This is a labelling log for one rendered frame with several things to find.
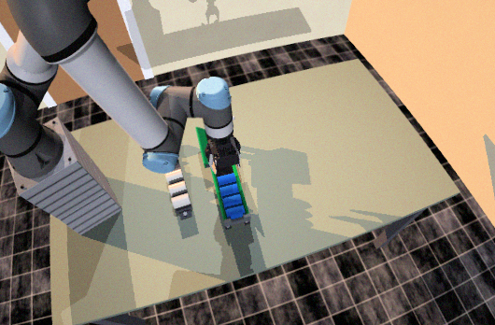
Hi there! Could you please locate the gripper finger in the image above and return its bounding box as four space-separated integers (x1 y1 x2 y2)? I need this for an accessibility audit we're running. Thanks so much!
205 144 217 174
234 138 241 163

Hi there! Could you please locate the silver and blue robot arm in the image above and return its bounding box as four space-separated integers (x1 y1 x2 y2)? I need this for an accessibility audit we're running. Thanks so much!
0 0 235 178

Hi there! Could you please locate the blue cylinder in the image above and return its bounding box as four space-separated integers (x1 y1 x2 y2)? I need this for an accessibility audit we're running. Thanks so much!
225 205 246 219
222 194 242 209
218 173 237 187
219 183 239 198

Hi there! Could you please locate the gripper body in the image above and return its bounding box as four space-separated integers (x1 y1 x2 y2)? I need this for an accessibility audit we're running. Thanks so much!
207 131 240 170

